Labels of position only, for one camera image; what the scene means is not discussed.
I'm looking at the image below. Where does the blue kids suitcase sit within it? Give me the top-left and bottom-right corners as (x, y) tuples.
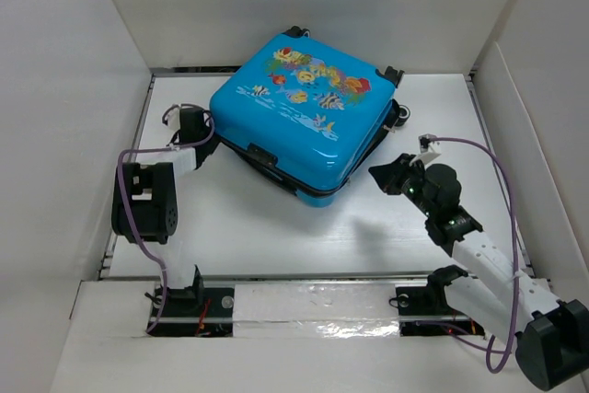
(210, 26), (409, 208)

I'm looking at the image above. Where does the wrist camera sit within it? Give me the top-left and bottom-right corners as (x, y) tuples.
(161, 104), (182, 132)
(410, 133), (442, 166)

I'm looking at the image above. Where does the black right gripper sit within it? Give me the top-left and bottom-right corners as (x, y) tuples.
(367, 154), (435, 218)

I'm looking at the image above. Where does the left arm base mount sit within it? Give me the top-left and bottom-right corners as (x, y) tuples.
(144, 286), (235, 338)

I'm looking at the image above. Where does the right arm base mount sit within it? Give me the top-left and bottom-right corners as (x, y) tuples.
(388, 286), (485, 337)

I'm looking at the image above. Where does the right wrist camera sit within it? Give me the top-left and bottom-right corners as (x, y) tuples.
(410, 133), (442, 166)

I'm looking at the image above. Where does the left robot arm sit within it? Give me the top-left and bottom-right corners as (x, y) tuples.
(111, 103), (218, 317)

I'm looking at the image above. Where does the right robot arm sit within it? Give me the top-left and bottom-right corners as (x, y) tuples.
(369, 154), (588, 391)

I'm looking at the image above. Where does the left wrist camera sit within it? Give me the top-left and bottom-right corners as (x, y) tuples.
(161, 104), (182, 132)

